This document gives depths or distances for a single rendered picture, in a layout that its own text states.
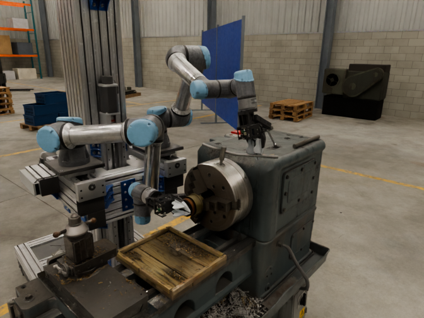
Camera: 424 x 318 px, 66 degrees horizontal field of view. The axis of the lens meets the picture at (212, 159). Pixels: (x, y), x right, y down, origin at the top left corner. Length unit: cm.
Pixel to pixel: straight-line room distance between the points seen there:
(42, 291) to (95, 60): 115
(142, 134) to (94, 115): 59
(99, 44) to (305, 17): 1077
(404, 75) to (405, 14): 167
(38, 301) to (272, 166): 99
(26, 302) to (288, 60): 1174
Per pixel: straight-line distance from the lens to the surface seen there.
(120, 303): 112
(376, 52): 1141
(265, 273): 171
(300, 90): 1224
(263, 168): 144
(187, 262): 140
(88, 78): 190
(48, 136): 157
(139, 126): 138
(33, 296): 133
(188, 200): 137
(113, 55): 195
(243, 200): 141
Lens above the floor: 169
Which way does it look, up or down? 18 degrees down
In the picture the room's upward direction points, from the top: 1 degrees clockwise
